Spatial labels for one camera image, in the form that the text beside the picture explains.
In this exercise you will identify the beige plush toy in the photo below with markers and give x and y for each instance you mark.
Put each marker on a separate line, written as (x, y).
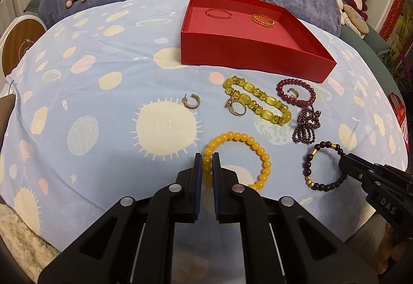
(353, 17)

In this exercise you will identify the person's right hand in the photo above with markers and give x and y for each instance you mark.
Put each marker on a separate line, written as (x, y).
(392, 247)

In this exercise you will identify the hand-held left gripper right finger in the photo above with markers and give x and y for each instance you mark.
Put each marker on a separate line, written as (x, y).
(216, 190)

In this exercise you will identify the thin rose gold bangle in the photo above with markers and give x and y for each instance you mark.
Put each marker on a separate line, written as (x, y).
(218, 17)

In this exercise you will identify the gold hoop earring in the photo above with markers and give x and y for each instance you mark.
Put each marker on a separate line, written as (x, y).
(295, 90)
(193, 105)

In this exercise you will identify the light blue printed bed sheet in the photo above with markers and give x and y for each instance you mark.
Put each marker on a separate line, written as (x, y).
(96, 142)

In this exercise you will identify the red bag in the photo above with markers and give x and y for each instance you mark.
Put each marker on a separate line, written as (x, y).
(398, 106)

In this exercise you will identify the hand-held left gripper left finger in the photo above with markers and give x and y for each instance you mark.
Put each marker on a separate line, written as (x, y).
(197, 187)

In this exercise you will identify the red jewelry box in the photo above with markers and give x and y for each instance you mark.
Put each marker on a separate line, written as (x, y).
(226, 45)

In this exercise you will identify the green bed frame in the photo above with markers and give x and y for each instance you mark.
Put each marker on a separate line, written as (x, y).
(361, 51)

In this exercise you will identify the white fluffy rug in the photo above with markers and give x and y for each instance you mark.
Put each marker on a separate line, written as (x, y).
(19, 238)

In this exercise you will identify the red wall banner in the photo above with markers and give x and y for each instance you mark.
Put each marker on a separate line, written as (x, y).
(398, 3)

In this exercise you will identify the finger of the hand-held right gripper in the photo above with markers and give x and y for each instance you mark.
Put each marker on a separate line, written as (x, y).
(350, 171)
(358, 162)

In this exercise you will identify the artificial flowers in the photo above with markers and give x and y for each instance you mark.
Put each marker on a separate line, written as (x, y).
(401, 58)

